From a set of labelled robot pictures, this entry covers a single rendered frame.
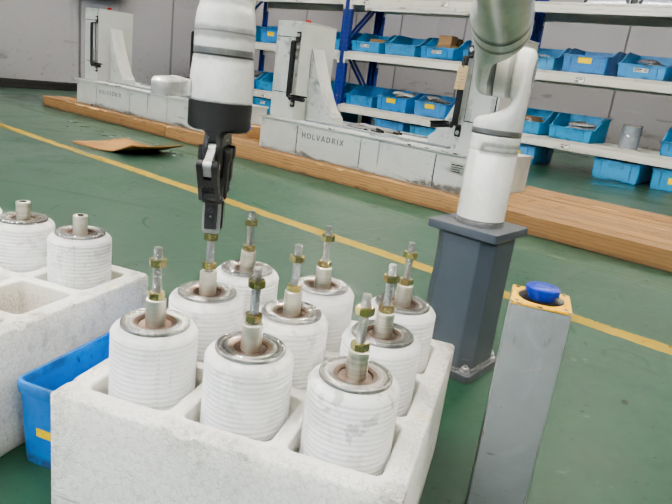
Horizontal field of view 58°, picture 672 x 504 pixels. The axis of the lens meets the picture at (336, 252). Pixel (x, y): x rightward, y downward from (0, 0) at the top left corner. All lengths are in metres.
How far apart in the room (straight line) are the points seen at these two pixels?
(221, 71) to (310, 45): 2.94
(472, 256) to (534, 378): 0.44
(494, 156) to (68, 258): 0.74
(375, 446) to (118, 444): 0.27
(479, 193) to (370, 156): 2.02
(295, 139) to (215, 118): 2.78
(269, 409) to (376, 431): 0.12
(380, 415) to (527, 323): 0.23
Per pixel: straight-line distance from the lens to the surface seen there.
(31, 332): 0.92
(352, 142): 3.23
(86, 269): 1.03
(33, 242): 1.10
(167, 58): 8.31
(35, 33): 7.48
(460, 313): 1.21
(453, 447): 1.04
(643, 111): 9.15
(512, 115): 1.16
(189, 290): 0.81
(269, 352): 0.66
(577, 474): 1.07
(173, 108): 4.35
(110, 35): 5.32
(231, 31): 0.73
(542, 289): 0.76
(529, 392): 0.79
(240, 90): 0.73
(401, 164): 3.05
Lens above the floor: 0.54
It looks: 16 degrees down
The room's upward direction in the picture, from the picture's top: 7 degrees clockwise
